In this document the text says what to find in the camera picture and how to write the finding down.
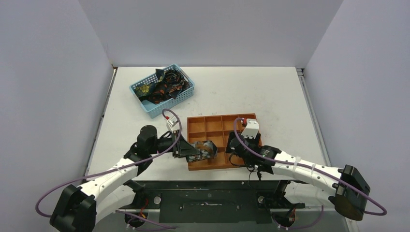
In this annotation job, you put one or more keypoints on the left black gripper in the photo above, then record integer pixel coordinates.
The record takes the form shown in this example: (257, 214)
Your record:
(183, 148)

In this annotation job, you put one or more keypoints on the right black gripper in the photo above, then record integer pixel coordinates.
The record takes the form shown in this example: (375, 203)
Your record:
(242, 143)

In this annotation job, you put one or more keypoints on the orange wooden compartment tray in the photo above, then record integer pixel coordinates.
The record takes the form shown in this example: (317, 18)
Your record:
(216, 129)

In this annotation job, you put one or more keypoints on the orange floral necktie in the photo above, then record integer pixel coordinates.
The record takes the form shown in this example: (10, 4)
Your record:
(204, 150)

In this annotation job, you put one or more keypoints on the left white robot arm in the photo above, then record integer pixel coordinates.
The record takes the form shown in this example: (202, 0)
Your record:
(105, 182)

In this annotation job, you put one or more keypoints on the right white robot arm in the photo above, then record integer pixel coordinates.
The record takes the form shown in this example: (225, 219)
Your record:
(343, 188)

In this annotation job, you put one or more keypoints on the light blue plastic basket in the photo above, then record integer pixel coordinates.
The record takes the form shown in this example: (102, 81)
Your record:
(154, 110)

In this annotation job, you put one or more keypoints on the black tie with orange swirls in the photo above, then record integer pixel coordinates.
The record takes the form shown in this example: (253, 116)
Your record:
(170, 84)

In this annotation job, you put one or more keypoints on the dark tie with yellow flowers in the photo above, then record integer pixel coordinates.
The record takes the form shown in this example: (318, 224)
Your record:
(144, 91)

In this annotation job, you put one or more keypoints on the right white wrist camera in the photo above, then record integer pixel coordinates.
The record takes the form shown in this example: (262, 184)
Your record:
(251, 128)

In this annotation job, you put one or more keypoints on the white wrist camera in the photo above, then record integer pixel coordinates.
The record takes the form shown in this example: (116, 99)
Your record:
(251, 128)
(172, 123)

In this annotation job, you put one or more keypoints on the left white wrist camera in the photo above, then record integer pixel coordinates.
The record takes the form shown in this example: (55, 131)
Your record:
(172, 123)

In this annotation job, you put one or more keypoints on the black metal base plate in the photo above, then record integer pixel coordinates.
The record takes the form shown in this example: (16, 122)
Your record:
(196, 201)

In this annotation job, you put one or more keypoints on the aluminium frame rail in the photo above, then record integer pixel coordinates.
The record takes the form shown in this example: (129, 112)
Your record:
(300, 73)

